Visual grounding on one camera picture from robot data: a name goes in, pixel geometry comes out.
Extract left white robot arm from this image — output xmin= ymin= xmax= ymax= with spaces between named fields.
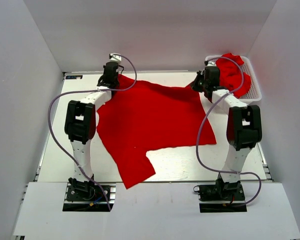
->
xmin=64 ymin=58 xmax=121 ymax=182

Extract red t shirt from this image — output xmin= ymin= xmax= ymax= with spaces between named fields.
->
xmin=96 ymin=75 xmax=217 ymax=189

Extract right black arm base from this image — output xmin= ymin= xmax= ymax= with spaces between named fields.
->
xmin=193 ymin=179 xmax=247 ymax=213

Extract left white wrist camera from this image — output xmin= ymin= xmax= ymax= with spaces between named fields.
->
xmin=109 ymin=53 xmax=122 ymax=64

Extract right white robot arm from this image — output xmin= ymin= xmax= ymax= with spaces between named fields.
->
xmin=190 ymin=63 xmax=262 ymax=200

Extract blue table label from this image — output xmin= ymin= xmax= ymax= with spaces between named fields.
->
xmin=65 ymin=75 xmax=83 ymax=80

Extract red t shirts pile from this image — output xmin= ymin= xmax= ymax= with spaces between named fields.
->
xmin=215 ymin=58 xmax=252 ymax=98

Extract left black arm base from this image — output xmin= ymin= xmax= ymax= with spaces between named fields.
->
xmin=62 ymin=178 xmax=116 ymax=212

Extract white plastic basket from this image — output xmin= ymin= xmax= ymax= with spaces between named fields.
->
xmin=205 ymin=53 xmax=262 ymax=104

